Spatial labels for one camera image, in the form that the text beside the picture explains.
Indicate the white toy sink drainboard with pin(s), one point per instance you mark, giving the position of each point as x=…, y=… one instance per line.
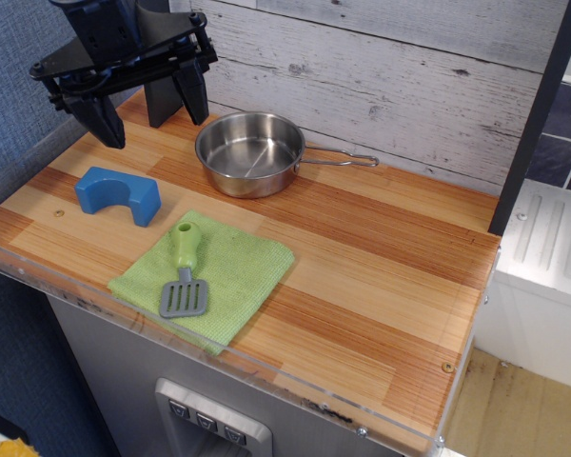
x=536, y=245

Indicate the green grey toy spatula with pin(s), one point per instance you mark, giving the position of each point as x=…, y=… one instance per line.
x=185, y=297

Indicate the clear acrylic table guard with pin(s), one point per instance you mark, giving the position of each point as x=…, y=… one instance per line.
x=350, y=355

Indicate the blue arch toy block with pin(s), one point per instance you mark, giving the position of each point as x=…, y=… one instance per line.
x=102, y=188

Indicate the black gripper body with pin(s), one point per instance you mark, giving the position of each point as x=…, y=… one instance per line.
x=106, y=54

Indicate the dark grey post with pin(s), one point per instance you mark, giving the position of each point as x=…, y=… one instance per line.
x=157, y=24
x=546, y=94

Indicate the dark grey right post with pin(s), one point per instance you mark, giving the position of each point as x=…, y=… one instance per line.
x=546, y=94

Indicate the dark grey left post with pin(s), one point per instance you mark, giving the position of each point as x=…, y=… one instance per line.
x=157, y=24

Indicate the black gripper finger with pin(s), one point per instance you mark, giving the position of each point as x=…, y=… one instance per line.
x=98, y=115
x=190, y=84

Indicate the silver button control panel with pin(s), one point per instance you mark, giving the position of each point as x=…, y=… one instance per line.
x=199, y=426

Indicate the green microfiber cloth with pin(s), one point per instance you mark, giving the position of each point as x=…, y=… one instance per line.
x=241, y=270

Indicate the stainless steel pot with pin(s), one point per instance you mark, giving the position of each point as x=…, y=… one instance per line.
x=252, y=154

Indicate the yellow object bottom left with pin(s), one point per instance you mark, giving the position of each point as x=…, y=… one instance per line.
x=17, y=448

